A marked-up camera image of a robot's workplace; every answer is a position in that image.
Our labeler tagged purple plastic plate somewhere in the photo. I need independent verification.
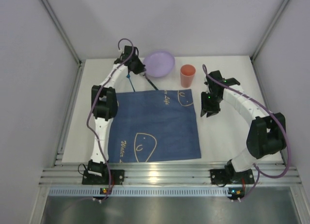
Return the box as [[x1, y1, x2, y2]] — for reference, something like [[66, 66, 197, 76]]
[[143, 50, 175, 77]]

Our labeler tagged blue embroidered cloth placemat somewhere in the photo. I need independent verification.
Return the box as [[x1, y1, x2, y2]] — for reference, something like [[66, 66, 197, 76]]
[[108, 90, 201, 163]]

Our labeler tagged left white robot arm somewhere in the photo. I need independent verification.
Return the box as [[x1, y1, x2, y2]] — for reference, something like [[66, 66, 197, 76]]
[[86, 45, 145, 164]]

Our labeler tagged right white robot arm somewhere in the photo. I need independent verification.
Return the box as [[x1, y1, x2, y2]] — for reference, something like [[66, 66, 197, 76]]
[[201, 67, 291, 174]]

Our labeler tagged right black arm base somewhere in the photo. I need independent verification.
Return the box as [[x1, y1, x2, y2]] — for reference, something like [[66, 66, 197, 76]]
[[210, 169, 255, 186]]

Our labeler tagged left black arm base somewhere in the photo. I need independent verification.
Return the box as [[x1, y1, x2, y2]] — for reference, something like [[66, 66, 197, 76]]
[[82, 170, 125, 185]]

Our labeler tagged blue plastic fork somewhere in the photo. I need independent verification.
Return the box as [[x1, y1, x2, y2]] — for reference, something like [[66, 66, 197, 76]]
[[126, 74, 136, 92]]

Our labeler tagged orange plastic cup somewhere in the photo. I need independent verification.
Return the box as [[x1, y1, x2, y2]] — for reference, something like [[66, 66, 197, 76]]
[[180, 64, 196, 88]]

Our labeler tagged metal spoon teal handle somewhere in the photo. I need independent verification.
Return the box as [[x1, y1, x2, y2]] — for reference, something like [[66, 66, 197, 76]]
[[142, 73, 158, 90]]

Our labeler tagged aluminium mounting rail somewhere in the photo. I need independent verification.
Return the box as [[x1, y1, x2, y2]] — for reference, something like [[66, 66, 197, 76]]
[[39, 162, 301, 186]]

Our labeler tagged left aluminium frame post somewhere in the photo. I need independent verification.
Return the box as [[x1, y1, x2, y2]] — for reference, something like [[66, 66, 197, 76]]
[[36, 0, 81, 64]]

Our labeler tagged aluminium frame post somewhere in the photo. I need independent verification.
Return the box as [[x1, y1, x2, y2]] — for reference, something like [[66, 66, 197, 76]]
[[36, 0, 81, 64], [250, 0, 298, 62]]

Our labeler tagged right aluminium frame post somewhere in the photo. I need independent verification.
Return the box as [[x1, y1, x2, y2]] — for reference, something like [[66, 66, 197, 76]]
[[250, 0, 298, 62]]

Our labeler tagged perforated grey cable duct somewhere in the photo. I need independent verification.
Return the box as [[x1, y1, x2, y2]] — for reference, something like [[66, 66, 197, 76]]
[[48, 186, 244, 197]]

